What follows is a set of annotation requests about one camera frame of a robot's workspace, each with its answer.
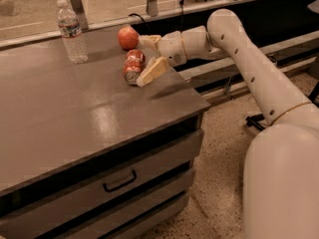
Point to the grey drawer cabinet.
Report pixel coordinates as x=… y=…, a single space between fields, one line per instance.
x=65 y=129

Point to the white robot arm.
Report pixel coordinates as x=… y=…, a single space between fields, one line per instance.
x=281 y=168

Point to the red apple on counter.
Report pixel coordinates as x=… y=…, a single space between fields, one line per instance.
x=128 y=38

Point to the orange soda can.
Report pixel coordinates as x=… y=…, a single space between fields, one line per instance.
x=134 y=65

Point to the clear plastic water bottle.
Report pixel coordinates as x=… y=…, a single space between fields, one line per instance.
x=71 y=33

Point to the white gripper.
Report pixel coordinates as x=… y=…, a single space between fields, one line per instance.
x=170 y=48

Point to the black drawer handle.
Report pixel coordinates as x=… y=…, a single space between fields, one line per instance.
x=120 y=182

